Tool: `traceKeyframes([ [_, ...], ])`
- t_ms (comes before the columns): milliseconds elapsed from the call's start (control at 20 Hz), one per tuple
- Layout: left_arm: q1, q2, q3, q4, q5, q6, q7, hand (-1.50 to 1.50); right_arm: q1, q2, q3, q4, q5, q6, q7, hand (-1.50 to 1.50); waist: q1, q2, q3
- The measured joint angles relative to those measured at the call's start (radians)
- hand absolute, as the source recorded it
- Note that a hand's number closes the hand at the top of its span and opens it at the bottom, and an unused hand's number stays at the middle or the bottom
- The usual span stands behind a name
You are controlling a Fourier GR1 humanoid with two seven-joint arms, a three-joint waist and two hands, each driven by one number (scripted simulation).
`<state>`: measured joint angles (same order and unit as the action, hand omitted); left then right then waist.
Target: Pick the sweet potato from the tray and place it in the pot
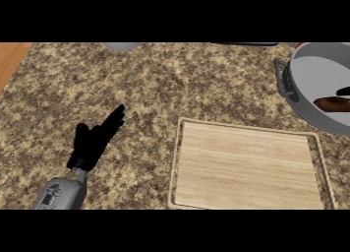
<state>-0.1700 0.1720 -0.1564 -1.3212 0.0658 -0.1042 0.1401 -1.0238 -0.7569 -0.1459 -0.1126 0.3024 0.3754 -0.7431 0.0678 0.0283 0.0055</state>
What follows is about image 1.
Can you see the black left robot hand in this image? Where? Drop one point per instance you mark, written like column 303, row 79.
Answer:
column 95, row 138

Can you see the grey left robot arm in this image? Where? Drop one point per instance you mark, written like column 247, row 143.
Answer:
column 63, row 194

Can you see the brown sweet potato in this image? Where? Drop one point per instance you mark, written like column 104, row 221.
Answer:
column 336, row 104

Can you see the pale wooden tray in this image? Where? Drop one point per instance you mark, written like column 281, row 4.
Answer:
column 250, row 167

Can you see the pale grey rounded object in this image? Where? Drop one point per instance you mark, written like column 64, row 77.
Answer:
column 122, row 46

